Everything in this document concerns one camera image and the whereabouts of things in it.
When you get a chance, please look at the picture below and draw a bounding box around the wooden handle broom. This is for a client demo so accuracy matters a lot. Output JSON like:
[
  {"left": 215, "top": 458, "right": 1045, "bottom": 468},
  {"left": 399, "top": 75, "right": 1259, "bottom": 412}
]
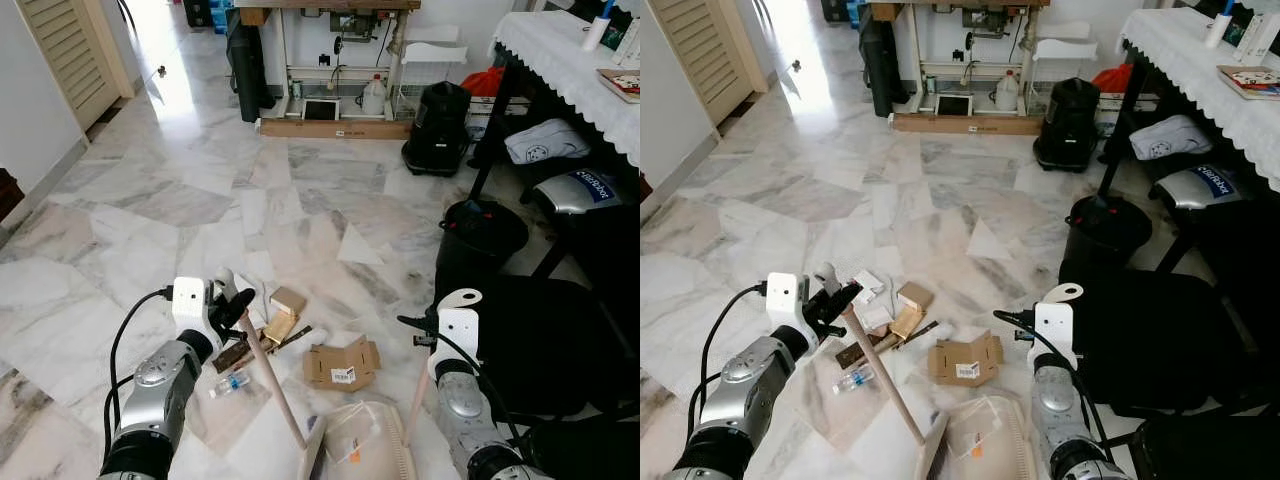
[
  {"left": 215, "top": 267, "right": 329, "bottom": 480},
  {"left": 815, "top": 262, "right": 951, "bottom": 480}
]

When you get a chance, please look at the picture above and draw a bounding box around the beige dustpan wooden handle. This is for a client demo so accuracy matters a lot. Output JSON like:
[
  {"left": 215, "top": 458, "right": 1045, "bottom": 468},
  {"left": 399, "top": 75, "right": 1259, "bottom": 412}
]
[
  {"left": 322, "top": 288, "right": 483, "bottom": 480},
  {"left": 945, "top": 283, "right": 1084, "bottom": 480}
]

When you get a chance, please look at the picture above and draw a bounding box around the dark brown wrapper strip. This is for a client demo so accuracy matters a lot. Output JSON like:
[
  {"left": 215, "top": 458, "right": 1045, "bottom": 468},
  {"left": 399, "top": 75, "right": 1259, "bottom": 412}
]
[
  {"left": 213, "top": 325, "right": 313, "bottom": 373},
  {"left": 835, "top": 320, "right": 941, "bottom": 369}
]

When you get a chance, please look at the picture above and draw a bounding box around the tan gold packet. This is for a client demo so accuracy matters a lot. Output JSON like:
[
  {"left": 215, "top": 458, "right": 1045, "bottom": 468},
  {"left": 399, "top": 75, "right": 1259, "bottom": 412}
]
[
  {"left": 262, "top": 310, "right": 299, "bottom": 346},
  {"left": 890, "top": 305, "right": 926, "bottom": 341}
]

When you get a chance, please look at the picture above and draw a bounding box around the flattened cardboard piece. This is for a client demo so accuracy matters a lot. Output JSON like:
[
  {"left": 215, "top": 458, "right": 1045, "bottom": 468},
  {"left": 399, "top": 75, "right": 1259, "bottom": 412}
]
[
  {"left": 303, "top": 337, "right": 382, "bottom": 392},
  {"left": 927, "top": 331, "right": 1005, "bottom": 387}
]

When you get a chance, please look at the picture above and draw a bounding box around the black round canister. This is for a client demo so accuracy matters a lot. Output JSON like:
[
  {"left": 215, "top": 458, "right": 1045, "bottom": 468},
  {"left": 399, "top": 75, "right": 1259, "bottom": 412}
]
[
  {"left": 437, "top": 198, "right": 529, "bottom": 291},
  {"left": 1060, "top": 193, "right": 1153, "bottom": 283}
]

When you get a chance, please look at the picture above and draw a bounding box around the white sewing machine table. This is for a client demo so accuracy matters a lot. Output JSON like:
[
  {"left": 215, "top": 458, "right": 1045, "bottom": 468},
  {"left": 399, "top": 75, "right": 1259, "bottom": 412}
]
[
  {"left": 865, "top": 0, "right": 1051, "bottom": 134},
  {"left": 235, "top": 0, "right": 421, "bottom": 139}
]

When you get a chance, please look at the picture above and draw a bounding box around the silver appliance blue label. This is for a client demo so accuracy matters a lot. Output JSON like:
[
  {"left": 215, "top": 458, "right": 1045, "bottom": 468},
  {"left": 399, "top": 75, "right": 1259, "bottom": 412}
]
[
  {"left": 1160, "top": 163, "right": 1241, "bottom": 211},
  {"left": 535, "top": 168, "right": 623, "bottom": 216}
]

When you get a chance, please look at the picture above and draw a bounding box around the black air purifier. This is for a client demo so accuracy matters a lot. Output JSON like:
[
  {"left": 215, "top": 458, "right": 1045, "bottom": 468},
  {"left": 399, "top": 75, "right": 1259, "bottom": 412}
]
[
  {"left": 1033, "top": 77, "right": 1104, "bottom": 173},
  {"left": 402, "top": 80, "right": 473, "bottom": 177}
]

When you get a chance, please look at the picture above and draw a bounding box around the grey printed bag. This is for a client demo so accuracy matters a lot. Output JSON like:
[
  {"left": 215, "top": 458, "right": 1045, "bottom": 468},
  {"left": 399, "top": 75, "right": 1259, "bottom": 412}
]
[
  {"left": 505, "top": 118, "right": 591, "bottom": 166},
  {"left": 1130, "top": 114, "right": 1214, "bottom": 161}
]

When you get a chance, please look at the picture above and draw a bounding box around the tall black bag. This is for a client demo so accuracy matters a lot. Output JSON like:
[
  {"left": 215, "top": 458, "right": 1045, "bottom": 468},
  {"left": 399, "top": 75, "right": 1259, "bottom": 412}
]
[
  {"left": 858, "top": 10, "right": 906, "bottom": 118},
  {"left": 225, "top": 8, "right": 276, "bottom": 123}
]

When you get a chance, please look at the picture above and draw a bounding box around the red plastic bag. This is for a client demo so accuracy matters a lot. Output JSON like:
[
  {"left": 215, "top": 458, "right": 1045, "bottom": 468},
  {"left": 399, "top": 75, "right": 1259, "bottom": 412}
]
[
  {"left": 462, "top": 67, "right": 506, "bottom": 98},
  {"left": 1092, "top": 63, "right": 1134, "bottom": 94}
]

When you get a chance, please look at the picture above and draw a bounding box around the wooden louvre door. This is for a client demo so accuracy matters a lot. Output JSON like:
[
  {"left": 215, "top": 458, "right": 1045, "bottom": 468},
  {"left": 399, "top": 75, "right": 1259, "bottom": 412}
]
[
  {"left": 18, "top": 0, "right": 136, "bottom": 131},
  {"left": 648, "top": 0, "right": 766, "bottom": 126}
]

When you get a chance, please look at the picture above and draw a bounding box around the flat colourful book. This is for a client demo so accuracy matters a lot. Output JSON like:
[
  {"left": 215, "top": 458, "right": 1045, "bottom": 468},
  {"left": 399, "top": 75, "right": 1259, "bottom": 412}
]
[
  {"left": 1217, "top": 65, "right": 1280, "bottom": 101},
  {"left": 597, "top": 68, "right": 641, "bottom": 104}
]

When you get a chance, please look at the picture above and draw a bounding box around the white lace tablecloth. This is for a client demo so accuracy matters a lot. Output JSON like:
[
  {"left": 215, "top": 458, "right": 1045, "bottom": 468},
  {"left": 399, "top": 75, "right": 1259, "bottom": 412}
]
[
  {"left": 492, "top": 10, "right": 641, "bottom": 166},
  {"left": 1118, "top": 8, "right": 1280, "bottom": 193}
]

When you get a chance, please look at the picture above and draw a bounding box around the white bottle blue cap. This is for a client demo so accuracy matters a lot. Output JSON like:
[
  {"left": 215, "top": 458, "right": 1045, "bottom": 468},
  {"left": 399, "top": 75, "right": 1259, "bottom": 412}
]
[
  {"left": 1205, "top": 0, "right": 1241, "bottom": 49},
  {"left": 583, "top": 0, "right": 616, "bottom": 51}
]

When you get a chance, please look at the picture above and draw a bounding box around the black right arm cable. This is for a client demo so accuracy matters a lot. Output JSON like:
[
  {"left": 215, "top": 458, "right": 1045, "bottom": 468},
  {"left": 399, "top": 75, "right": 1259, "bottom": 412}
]
[
  {"left": 397, "top": 314, "right": 521, "bottom": 441},
  {"left": 993, "top": 309, "right": 1107, "bottom": 441}
]

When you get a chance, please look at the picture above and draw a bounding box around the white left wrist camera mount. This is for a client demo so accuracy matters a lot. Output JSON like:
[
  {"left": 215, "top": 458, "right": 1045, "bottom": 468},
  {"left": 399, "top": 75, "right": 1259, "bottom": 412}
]
[
  {"left": 172, "top": 278, "right": 219, "bottom": 346},
  {"left": 766, "top": 273, "right": 811, "bottom": 341}
]

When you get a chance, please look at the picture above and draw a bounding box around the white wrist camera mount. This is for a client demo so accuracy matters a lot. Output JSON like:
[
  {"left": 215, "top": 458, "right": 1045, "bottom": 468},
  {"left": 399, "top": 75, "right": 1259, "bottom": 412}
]
[
  {"left": 172, "top": 278, "right": 219, "bottom": 346},
  {"left": 437, "top": 308, "right": 481, "bottom": 379},
  {"left": 766, "top": 273, "right": 811, "bottom": 341},
  {"left": 1032, "top": 302, "right": 1076, "bottom": 371}
]

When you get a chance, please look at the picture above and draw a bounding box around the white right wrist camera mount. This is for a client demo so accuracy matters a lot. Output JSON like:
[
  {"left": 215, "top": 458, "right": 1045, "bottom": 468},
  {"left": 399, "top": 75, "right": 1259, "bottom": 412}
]
[
  {"left": 1032, "top": 302, "right": 1076, "bottom": 371},
  {"left": 437, "top": 308, "right": 481, "bottom": 379}
]

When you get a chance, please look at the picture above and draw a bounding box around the white wire basket rack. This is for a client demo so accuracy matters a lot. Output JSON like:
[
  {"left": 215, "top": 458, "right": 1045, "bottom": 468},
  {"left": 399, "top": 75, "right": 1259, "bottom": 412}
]
[
  {"left": 1033, "top": 22, "right": 1099, "bottom": 116},
  {"left": 400, "top": 25, "right": 469, "bottom": 121}
]

